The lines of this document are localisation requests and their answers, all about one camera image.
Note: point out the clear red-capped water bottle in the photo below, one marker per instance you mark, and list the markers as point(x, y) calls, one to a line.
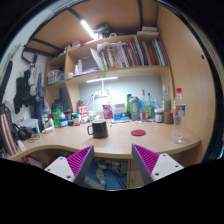
point(178, 123)

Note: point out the shoes under desk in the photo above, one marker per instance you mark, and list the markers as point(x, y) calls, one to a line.
point(103, 171)

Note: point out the wooden shelf unit with books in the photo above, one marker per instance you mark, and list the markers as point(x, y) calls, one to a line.
point(133, 53)

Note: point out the green-capped small bottle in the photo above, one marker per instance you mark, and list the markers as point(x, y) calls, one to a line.
point(149, 107)

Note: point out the black headphones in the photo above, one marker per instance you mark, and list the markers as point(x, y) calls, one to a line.
point(20, 132)

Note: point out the clear glass bottle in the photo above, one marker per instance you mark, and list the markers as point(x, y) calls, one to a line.
point(166, 100)

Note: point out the blue and white tissue box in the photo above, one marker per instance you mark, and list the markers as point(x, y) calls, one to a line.
point(120, 112)

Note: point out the flat round red coaster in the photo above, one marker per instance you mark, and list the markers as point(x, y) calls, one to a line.
point(138, 132)

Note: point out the brown jar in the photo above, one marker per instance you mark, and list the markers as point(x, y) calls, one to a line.
point(168, 117)

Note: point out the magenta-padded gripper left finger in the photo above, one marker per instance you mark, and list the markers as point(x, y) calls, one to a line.
point(76, 163)

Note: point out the blue-capped small bottle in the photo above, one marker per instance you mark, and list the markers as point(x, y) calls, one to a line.
point(63, 121)

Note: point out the white light strip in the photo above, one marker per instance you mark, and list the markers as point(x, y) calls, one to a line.
point(87, 28)

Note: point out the pink pouch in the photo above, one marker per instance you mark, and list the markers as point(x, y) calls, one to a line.
point(107, 112)

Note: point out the white desk lamp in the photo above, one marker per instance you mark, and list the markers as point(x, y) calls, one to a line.
point(101, 80)

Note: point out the green tall bottle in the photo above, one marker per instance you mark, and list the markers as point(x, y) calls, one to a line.
point(128, 105)

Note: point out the yellow-capped clear bottle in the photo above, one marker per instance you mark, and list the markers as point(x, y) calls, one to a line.
point(143, 106)

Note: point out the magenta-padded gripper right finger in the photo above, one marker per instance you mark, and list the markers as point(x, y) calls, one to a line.
point(148, 161)

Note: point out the red and white can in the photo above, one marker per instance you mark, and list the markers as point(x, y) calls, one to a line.
point(82, 112)

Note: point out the grey shaker bottle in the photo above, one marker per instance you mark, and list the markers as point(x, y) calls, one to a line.
point(134, 109)

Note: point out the hanging dark clothes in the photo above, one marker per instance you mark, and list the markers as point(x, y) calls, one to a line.
point(31, 93)

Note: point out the dark jar with white lid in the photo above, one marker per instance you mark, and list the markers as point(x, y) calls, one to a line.
point(159, 116)

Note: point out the black mug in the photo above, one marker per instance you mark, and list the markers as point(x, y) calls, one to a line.
point(100, 129)

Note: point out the green jar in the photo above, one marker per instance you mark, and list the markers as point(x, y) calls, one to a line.
point(56, 118)

